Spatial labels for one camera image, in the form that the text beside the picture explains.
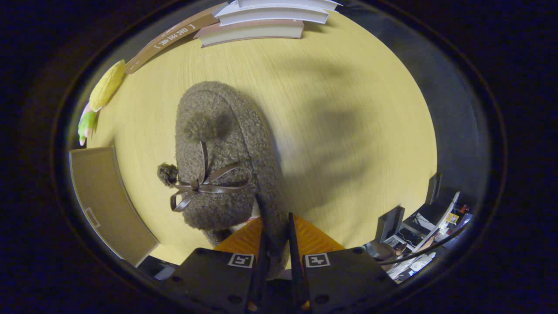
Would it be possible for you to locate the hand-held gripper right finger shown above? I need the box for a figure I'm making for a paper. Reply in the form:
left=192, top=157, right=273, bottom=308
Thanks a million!
left=287, top=212, right=397, bottom=312

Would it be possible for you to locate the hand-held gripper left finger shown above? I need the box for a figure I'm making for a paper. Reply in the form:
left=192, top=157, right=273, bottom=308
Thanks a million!
left=163, top=194, right=269, bottom=314

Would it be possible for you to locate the round yellow plush toy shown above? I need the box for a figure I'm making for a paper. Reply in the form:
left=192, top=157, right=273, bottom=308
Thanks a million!
left=89, top=59, right=126, bottom=112

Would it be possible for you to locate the beige fabric storage box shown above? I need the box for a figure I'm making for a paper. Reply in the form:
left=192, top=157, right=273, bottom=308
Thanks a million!
left=68, top=146, right=160, bottom=267

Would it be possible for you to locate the pink covered book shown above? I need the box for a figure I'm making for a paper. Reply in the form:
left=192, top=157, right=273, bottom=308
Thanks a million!
left=193, top=20, right=305, bottom=48

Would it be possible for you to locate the brown fluffy shoe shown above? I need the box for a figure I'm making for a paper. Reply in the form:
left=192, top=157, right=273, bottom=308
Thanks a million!
left=157, top=81, right=290, bottom=280

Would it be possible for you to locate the dark upright box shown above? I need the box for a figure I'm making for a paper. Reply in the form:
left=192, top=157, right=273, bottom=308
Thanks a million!
left=375, top=205, right=406, bottom=244

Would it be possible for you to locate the brown book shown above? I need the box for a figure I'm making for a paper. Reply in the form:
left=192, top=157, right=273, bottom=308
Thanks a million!
left=124, top=2, right=229, bottom=75

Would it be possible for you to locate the pink and green plush toy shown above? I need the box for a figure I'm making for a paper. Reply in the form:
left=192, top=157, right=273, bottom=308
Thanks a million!
left=78, top=102, right=101, bottom=147

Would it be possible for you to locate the cluttered side desk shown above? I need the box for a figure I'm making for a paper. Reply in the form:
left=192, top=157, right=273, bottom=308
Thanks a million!
left=366, top=174, right=473, bottom=280

